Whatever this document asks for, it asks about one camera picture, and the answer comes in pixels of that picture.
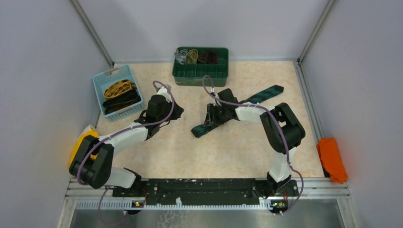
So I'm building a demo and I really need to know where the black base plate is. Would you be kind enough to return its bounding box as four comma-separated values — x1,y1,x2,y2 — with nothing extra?
112,178,299,206

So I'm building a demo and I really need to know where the green compartment organizer box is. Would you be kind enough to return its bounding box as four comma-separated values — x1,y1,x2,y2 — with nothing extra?
172,47,229,87

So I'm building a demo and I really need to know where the light blue plastic basket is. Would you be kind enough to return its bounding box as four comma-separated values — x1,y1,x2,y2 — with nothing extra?
92,65,145,122

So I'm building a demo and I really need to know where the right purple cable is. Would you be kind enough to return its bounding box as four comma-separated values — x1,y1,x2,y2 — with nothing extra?
202,75,305,216

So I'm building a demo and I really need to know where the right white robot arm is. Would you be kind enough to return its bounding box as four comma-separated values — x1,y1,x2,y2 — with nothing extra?
203,85,306,196

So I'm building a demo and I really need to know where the orange cloth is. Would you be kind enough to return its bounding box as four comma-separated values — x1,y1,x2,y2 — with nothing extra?
317,137,348,184

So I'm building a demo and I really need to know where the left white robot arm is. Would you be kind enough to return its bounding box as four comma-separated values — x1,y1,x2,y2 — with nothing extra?
69,95,184,197

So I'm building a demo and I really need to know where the red black rolled tie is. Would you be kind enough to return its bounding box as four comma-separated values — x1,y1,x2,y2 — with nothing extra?
207,51,218,65

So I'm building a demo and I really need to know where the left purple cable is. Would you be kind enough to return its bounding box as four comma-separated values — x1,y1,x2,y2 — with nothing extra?
77,80,175,226

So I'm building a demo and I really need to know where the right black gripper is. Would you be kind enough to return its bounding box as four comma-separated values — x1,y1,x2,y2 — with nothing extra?
203,104,228,127

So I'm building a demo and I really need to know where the green plaid tie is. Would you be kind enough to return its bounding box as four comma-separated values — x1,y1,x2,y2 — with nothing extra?
191,85,284,138

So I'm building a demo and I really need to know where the yellow patterned tie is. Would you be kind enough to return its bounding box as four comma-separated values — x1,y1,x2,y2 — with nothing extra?
103,79,137,100

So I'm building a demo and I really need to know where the purple cable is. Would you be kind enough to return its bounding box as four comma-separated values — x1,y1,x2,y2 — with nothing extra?
202,75,305,216
77,80,175,226

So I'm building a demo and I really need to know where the brown rolled tie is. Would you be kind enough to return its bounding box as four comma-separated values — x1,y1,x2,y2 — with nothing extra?
197,51,208,64

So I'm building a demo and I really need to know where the olive rolled tie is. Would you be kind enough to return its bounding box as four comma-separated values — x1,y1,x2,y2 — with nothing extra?
186,49,199,64

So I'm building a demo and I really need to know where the dark navy tie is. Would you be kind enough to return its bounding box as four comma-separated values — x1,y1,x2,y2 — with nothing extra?
102,90,141,114

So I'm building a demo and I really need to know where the silver rolled tie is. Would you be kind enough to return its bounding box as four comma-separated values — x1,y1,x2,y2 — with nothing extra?
174,49,188,65

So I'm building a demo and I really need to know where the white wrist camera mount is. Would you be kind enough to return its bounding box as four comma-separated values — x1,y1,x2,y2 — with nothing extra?
156,86,172,103

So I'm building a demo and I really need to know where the yellow cloth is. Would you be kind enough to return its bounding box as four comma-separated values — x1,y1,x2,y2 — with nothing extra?
68,125,99,168

